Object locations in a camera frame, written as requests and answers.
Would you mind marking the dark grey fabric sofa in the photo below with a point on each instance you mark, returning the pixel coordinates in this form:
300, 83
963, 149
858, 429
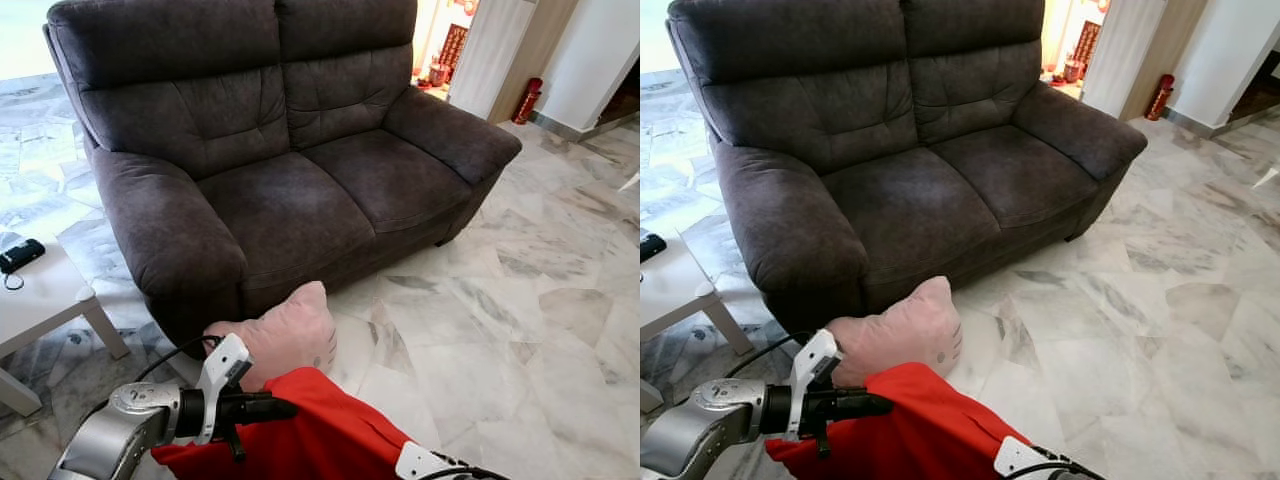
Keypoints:
280, 170
900, 160

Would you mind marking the white door panel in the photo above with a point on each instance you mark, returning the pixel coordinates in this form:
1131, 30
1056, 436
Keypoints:
1120, 50
490, 55

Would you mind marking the glowing red altar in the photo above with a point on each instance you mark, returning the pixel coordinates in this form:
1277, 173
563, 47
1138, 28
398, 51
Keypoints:
1072, 45
445, 50

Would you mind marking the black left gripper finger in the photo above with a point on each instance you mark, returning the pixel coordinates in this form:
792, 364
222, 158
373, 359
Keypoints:
875, 403
280, 408

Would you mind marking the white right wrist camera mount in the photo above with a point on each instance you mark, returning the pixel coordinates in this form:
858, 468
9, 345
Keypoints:
1015, 458
415, 462

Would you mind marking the red cylindrical canister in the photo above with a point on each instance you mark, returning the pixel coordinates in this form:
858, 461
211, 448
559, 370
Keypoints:
1160, 98
527, 102

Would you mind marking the dark wooden staircase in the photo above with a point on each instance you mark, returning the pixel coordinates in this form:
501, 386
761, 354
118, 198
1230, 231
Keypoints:
1260, 95
625, 100

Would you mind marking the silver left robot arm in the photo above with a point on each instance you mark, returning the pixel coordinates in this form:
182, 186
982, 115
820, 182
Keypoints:
700, 430
120, 430

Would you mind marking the light wooden door panel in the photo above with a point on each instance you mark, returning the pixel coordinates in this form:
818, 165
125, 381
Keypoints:
540, 55
1170, 40

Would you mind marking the white side table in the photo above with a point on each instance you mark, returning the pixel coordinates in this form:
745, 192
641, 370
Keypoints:
40, 310
675, 295

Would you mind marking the red pillow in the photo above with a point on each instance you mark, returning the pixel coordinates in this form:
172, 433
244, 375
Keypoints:
920, 435
320, 440

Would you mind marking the pink pillow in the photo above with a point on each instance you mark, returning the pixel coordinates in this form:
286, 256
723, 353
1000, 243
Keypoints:
290, 330
905, 330

